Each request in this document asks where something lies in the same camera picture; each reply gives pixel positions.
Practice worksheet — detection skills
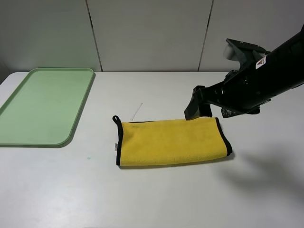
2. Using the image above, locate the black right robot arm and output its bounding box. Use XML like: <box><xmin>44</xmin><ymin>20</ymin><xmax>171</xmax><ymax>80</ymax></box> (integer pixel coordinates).
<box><xmin>184</xmin><ymin>30</ymin><xmax>304</xmax><ymax>120</ymax></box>

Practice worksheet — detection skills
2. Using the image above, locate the yellow microfiber towel black trim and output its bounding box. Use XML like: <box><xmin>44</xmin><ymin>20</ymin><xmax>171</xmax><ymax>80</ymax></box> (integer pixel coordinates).
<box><xmin>113</xmin><ymin>115</ymin><xmax>233</xmax><ymax>167</ymax></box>

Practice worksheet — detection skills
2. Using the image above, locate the light green plastic tray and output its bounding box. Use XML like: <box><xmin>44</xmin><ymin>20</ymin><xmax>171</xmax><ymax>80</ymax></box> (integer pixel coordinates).
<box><xmin>0</xmin><ymin>68</ymin><xmax>95</xmax><ymax>148</ymax></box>

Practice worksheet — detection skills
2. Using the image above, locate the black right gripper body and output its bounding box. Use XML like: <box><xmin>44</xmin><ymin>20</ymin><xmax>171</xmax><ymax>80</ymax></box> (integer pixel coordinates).
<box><xmin>192</xmin><ymin>38</ymin><xmax>270</xmax><ymax>118</ymax></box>

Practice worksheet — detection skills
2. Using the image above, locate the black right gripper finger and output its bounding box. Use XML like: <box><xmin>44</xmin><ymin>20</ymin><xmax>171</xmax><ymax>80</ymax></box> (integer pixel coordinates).
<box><xmin>184</xmin><ymin>95</ymin><xmax>212</xmax><ymax>121</ymax></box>

